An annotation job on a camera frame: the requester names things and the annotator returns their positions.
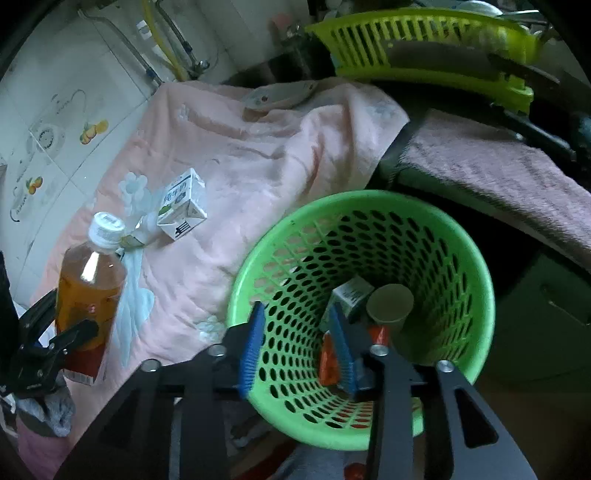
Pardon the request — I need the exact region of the small green-white milk carton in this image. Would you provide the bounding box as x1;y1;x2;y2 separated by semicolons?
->
156;168;208;241

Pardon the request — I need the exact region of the white and blue milk carton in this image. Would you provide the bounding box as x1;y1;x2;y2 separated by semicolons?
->
323;276;376;333

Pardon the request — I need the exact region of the dark knife holder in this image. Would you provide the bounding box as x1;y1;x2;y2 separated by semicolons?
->
281;37;334;80

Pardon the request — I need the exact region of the pink flower-patterned blanket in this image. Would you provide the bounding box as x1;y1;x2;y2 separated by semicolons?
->
18;76;411;476

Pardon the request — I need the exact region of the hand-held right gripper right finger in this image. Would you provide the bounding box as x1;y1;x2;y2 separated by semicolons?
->
329;305;539;480

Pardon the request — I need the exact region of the pink towel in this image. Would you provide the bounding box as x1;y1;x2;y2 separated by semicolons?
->
399;108;591;266

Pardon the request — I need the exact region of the yellow gas pipe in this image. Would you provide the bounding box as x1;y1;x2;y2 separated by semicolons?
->
142;0;190;83

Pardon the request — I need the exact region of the yellow-green dish rack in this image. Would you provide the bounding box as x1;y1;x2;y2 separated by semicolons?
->
305;8;541;114

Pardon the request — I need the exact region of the black pan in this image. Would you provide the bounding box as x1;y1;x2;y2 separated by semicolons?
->
489;104;591;162

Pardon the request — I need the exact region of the green plastic mesh basket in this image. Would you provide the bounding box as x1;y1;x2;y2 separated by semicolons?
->
226;190;496;450

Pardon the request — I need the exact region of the amber tea bottle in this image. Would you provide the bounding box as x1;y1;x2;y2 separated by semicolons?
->
55;211;127;386

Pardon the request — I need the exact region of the white paper cup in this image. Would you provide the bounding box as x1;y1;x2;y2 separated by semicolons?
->
367;284;415;344

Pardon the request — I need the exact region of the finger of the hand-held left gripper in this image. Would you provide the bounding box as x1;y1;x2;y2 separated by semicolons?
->
34;320;100;370
18;295;60;335

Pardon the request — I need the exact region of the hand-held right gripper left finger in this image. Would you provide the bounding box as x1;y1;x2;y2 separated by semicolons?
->
53;301;267;480

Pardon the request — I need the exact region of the steel cleaver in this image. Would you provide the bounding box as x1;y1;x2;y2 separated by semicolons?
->
385;39;561;88

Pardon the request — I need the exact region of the grey cabinet door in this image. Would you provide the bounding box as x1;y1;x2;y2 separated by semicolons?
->
489;249;591;388

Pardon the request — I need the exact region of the braided metal hose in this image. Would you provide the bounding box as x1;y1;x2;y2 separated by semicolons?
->
78;9;162;86
157;0;209;77

